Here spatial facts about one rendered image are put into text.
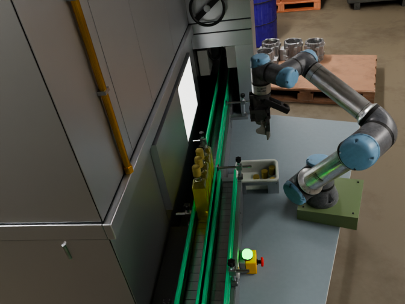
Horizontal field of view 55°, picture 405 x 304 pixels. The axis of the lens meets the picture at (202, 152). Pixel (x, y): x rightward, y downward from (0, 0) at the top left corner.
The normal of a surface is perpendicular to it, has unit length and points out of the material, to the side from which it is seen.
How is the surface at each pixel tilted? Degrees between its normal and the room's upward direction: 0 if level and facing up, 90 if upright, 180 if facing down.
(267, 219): 0
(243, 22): 90
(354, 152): 85
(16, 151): 90
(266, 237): 0
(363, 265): 0
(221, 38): 90
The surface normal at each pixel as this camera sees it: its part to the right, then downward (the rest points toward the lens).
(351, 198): -0.20, -0.81
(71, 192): -0.11, 0.59
